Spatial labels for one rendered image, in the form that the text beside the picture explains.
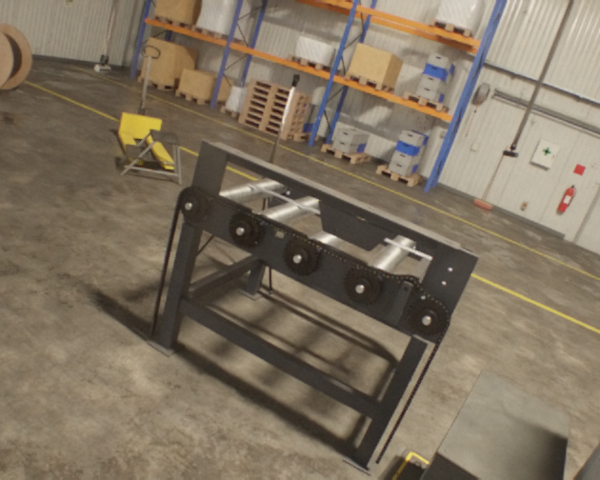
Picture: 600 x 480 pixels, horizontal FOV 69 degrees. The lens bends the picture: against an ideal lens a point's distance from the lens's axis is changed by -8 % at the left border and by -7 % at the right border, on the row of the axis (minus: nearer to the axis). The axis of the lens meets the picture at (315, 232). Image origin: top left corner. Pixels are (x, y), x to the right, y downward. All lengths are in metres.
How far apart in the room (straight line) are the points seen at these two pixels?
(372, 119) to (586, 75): 4.72
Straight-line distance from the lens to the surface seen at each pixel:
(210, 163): 2.22
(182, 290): 2.46
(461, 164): 10.90
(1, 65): 7.82
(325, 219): 1.99
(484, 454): 1.40
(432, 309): 1.90
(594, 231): 11.14
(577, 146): 10.94
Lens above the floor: 1.62
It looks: 19 degrees down
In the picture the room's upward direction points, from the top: 19 degrees clockwise
